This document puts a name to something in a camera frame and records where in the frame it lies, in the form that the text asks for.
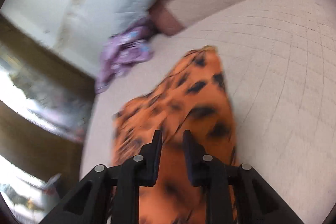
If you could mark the purple floral garment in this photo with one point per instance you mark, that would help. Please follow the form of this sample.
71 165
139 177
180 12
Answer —
123 51

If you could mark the orange black floral shirt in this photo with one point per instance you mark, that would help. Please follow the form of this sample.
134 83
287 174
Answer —
191 97

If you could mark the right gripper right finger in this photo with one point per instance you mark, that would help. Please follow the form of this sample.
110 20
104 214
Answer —
197 169

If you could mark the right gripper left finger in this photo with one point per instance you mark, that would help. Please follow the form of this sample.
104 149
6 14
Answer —
149 167

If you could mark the wooden stained-glass door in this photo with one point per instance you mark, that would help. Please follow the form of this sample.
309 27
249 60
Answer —
46 106

